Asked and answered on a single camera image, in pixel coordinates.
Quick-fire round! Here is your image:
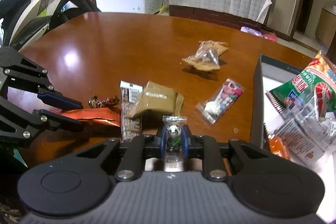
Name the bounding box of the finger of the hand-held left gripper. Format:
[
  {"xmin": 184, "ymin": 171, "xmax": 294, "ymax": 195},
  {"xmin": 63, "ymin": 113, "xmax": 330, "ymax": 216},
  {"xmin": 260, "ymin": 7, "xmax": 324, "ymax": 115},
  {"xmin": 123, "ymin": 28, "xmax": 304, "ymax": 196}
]
[
  {"xmin": 0, "ymin": 97, "xmax": 84, "ymax": 148},
  {"xmin": 0, "ymin": 47, "xmax": 83, "ymax": 110}
]

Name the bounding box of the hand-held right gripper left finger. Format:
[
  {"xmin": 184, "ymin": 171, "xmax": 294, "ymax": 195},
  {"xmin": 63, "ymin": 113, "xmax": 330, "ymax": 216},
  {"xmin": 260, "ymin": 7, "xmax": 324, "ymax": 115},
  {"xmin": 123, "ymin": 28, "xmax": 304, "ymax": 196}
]
[{"xmin": 75, "ymin": 126, "xmax": 168, "ymax": 182}]

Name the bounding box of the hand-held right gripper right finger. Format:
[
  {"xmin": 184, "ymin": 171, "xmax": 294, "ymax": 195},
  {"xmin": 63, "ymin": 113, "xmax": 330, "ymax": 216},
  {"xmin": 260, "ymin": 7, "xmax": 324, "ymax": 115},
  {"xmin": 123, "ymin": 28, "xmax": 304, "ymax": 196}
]
[{"xmin": 182, "ymin": 125, "xmax": 279, "ymax": 183}]

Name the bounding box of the clear panda candy packet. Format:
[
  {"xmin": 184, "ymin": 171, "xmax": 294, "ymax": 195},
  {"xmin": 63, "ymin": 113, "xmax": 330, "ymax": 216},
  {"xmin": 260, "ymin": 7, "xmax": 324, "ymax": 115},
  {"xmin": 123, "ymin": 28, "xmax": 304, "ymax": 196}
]
[{"xmin": 162, "ymin": 115, "xmax": 187, "ymax": 169}]

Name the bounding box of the red foil packet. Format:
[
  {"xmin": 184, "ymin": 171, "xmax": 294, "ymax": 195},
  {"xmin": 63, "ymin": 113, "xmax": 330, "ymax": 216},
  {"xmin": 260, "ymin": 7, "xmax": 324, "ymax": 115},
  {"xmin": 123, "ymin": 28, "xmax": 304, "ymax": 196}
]
[{"xmin": 50, "ymin": 108, "xmax": 121, "ymax": 127}]

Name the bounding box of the grey cardboard box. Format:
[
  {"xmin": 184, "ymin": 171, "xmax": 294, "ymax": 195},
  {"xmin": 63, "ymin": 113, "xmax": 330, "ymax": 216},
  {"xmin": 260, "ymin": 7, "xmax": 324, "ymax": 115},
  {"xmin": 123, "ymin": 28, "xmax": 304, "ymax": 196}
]
[{"xmin": 251, "ymin": 53, "xmax": 336, "ymax": 224}]

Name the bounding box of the brown peanut packet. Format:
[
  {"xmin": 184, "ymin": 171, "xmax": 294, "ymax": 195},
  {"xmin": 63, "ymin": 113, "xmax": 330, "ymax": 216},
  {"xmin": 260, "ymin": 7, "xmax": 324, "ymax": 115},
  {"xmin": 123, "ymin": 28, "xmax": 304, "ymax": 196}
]
[{"xmin": 181, "ymin": 40, "xmax": 229, "ymax": 72}]

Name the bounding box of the clear packet with white print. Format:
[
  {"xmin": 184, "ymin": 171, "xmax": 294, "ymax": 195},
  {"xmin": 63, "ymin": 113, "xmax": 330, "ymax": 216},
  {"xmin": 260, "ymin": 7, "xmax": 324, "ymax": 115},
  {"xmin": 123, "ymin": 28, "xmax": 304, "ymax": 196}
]
[{"xmin": 273, "ymin": 103, "xmax": 336, "ymax": 169}]

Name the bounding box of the green red cracker packet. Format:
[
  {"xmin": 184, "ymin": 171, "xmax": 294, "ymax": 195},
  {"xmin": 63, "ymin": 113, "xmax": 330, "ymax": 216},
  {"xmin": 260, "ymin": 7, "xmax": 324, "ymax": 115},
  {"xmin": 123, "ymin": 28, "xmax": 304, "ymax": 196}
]
[{"xmin": 265, "ymin": 51, "xmax": 336, "ymax": 119}]

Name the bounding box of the plain brown paper packet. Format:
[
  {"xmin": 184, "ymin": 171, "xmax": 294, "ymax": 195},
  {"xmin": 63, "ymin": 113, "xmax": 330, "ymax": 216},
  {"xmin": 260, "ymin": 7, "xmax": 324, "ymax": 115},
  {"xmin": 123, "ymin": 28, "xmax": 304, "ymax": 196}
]
[{"xmin": 129, "ymin": 80, "xmax": 185, "ymax": 119}]

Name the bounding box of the clear pink candy packet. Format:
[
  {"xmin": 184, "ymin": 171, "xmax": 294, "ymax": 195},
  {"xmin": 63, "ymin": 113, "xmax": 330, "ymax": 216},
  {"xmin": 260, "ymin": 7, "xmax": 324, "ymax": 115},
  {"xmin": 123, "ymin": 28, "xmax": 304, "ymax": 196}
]
[{"xmin": 196, "ymin": 78, "xmax": 246, "ymax": 125}]

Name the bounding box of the orange snack packet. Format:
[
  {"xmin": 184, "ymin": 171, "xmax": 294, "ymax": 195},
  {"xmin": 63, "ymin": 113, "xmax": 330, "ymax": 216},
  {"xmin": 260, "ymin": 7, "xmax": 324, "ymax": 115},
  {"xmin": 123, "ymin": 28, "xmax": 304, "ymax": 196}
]
[{"xmin": 266, "ymin": 133, "xmax": 292, "ymax": 161}]

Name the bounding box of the white black scooter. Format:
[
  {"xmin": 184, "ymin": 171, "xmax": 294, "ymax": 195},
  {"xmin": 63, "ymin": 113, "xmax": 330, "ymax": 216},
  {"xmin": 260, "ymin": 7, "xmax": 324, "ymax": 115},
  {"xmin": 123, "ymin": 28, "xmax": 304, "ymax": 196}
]
[{"xmin": 0, "ymin": 0, "xmax": 101, "ymax": 51}]

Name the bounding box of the purple detergent bottle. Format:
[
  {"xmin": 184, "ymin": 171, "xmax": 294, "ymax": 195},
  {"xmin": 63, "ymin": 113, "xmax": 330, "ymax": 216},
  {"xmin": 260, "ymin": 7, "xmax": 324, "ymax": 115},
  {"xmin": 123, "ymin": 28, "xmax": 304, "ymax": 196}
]
[{"xmin": 240, "ymin": 26, "xmax": 264, "ymax": 38}]

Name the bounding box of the pink cloth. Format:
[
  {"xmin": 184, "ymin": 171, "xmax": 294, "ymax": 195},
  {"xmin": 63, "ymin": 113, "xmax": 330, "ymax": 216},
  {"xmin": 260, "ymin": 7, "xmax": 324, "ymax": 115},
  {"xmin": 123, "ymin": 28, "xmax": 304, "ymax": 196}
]
[{"xmin": 261, "ymin": 29, "xmax": 278, "ymax": 43}]

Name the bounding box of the wooden kitchen cabinet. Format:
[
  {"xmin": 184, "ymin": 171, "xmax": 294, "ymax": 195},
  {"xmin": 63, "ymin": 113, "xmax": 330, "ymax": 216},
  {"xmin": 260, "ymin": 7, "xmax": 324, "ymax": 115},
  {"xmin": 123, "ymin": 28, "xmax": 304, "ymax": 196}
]
[{"xmin": 315, "ymin": 7, "xmax": 336, "ymax": 48}]

